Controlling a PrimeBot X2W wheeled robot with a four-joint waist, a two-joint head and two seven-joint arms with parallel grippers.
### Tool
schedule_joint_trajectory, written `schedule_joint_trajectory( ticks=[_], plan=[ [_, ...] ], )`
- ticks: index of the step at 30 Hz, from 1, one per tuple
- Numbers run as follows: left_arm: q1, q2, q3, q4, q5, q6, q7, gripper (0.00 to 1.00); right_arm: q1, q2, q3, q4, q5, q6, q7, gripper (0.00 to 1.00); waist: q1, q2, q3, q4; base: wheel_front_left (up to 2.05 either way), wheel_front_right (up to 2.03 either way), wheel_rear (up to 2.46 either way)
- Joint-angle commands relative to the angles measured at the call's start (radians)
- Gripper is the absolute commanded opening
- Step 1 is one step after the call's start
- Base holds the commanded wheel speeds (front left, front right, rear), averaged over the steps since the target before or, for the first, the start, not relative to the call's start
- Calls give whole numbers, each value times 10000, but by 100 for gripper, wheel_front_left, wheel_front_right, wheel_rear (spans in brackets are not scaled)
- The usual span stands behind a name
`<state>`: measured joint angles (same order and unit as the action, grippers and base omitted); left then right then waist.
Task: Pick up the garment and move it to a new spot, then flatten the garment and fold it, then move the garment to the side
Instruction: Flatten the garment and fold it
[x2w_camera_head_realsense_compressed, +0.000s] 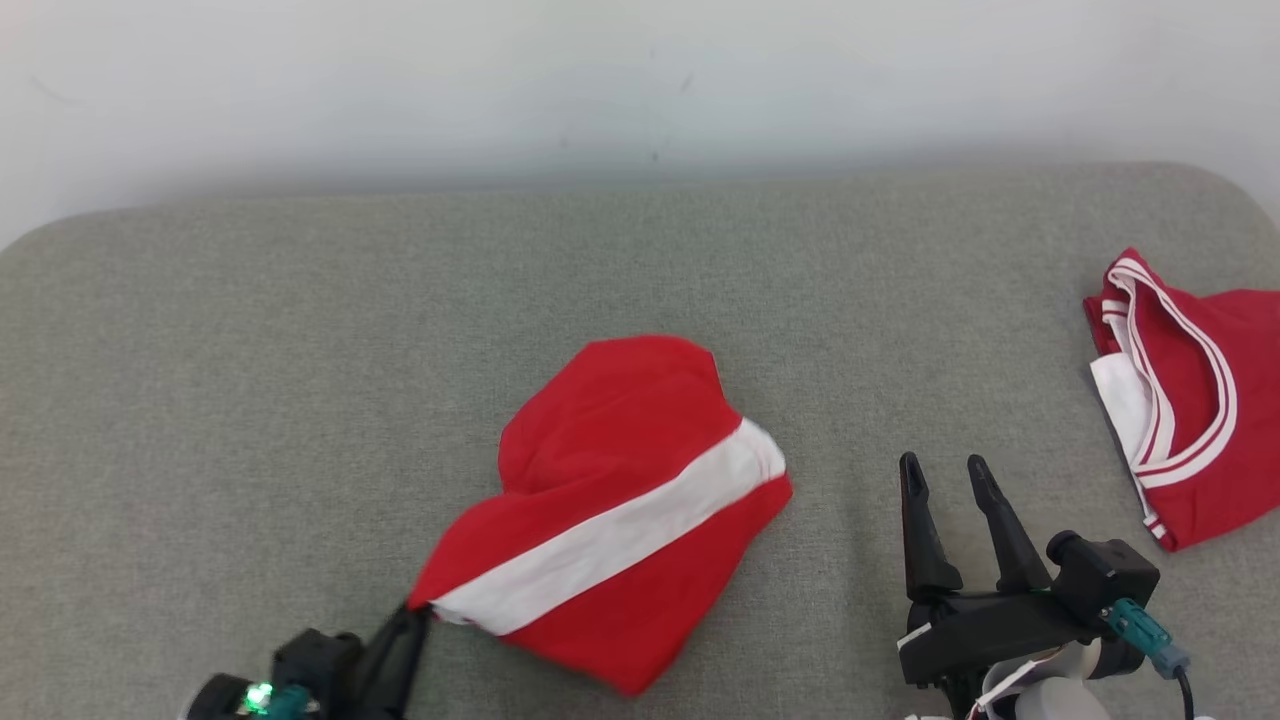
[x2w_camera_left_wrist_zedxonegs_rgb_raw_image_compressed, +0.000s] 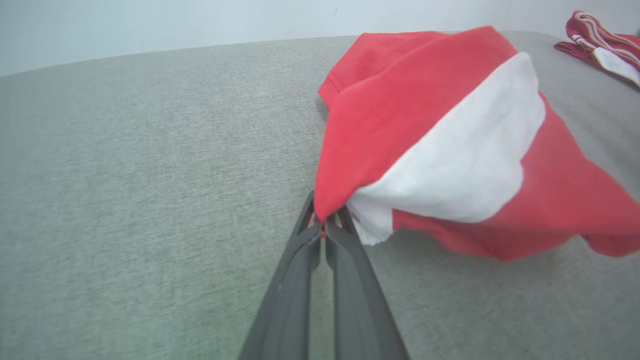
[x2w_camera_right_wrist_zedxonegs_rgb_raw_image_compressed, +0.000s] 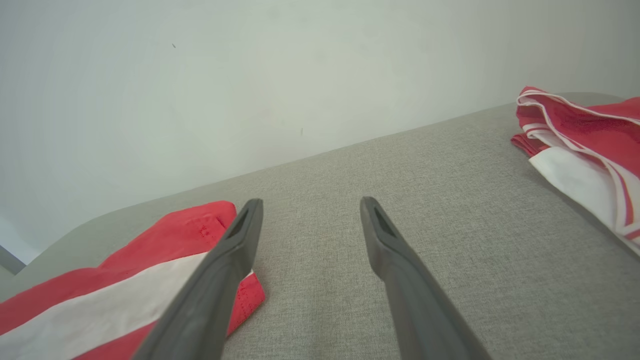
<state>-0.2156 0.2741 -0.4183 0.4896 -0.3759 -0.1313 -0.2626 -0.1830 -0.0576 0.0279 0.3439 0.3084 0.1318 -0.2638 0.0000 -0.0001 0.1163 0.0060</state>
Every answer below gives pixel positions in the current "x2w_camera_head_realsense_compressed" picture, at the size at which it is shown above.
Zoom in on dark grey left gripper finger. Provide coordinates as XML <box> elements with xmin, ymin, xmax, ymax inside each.
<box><xmin>355</xmin><ymin>605</ymin><xmax>433</xmax><ymax>720</ymax></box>

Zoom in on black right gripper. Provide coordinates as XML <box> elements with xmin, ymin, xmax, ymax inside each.
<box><xmin>897</xmin><ymin>452</ymin><xmax>1101</xmax><ymax>691</ymax></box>

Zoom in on red shirt with white sleeves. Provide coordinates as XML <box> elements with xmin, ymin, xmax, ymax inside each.
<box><xmin>1083</xmin><ymin>247</ymin><xmax>1280</xmax><ymax>553</ymax></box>

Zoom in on red shorts with white stripe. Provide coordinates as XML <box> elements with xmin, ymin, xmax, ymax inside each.
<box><xmin>405</xmin><ymin>335</ymin><xmax>794</xmax><ymax>698</ymax></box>

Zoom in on grey fabric sofa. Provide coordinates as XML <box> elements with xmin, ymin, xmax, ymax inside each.
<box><xmin>0</xmin><ymin>162</ymin><xmax>1280</xmax><ymax>720</ymax></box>

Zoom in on left camera cable teal plug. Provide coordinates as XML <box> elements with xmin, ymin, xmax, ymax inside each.
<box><xmin>240</xmin><ymin>680</ymin><xmax>321</xmax><ymax>720</ymax></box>

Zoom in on camera cable teal plug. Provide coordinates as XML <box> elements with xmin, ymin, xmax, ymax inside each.
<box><xmin>1105</xmin><ymin>598</ymin><xmax>1196</xmax><ymax>720</ymax></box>
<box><xmin>240</xmin><ymin>680</ymin><xmax>321</xmax><ymax>720</ymax></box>

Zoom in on right camera cable teal plug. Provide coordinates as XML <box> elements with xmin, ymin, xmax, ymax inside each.
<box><xmin>1105</xmin><ymin>598</ymin><xmax>1196</xmax><ymax>720</ymax></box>

